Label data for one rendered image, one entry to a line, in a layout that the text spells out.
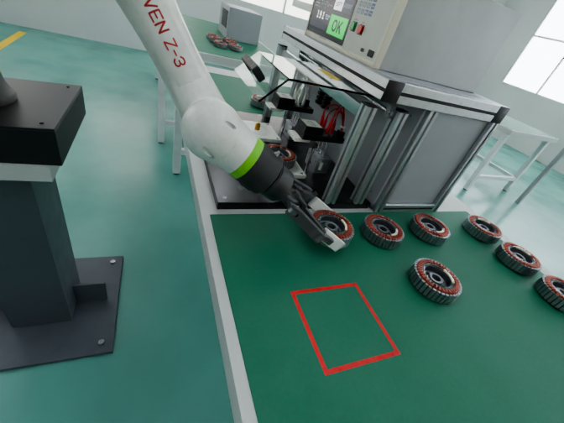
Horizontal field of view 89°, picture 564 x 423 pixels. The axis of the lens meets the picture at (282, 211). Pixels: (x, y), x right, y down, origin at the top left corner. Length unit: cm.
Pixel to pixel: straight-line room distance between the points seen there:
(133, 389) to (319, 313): 86
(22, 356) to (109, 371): 29
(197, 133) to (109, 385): 101
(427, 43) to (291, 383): 81
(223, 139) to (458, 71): 71
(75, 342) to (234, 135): 107
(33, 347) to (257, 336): 103
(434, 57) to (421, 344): 69
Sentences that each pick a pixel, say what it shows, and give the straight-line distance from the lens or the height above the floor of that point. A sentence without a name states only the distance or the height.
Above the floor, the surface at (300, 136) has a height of 88.
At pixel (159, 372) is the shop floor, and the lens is 130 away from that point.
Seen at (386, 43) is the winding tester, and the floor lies 117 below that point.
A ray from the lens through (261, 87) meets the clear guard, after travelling 70.
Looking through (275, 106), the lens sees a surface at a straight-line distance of 110.
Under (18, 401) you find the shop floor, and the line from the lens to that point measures 136.
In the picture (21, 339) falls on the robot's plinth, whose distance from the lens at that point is 145.
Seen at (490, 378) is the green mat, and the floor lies 75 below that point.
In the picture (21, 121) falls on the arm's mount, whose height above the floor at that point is 84.
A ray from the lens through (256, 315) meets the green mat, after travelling 54.
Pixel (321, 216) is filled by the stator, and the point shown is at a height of 80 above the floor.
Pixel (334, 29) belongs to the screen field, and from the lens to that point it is 101.
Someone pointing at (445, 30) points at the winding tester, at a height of 123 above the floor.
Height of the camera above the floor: 119
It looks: 35 degrees down
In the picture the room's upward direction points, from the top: 18 degrees clockwise
